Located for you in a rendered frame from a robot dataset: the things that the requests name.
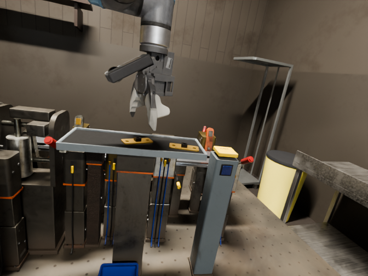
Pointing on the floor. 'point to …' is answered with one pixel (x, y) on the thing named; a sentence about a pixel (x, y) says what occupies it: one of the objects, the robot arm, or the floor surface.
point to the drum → (279, 181)
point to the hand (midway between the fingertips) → (139, 124)
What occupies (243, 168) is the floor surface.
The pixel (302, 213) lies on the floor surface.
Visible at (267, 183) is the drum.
